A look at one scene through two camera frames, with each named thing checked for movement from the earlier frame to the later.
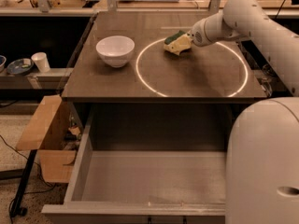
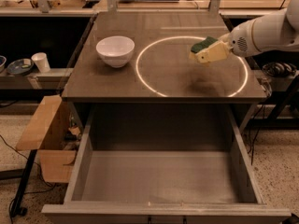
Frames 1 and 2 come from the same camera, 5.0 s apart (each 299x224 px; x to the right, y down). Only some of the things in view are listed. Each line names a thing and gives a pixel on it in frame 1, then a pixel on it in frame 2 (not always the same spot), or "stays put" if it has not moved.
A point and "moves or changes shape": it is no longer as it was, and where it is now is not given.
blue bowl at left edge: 3,61 stays put
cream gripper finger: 191,35 → 218,50
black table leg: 18,208 stays put
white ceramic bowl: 116,50 stays put
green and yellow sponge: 177,42 moves or changes shape
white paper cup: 41,60 stays put
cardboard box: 53,132 stays put
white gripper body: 197,34 → 241,41
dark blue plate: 19,66 stays put
